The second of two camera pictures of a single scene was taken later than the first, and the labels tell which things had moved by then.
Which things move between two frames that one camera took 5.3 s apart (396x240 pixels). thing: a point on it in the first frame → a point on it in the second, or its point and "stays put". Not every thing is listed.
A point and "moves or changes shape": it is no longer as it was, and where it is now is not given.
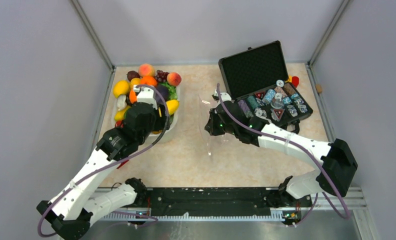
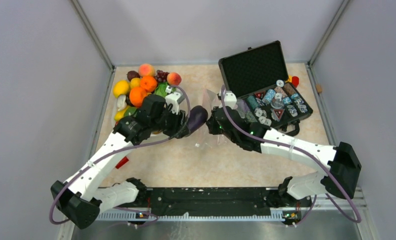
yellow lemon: (121, 87) stays put
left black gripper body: (159, 122) → (173, 123)
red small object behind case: (295, 81) stays put
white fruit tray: (171, 128) stays put
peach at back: (146, 69) stays put
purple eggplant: (164, 91) moves or changes shape
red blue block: (122, 163) stays put
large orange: (133, 96) stays put
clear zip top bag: (214, 144) moves or changes shape
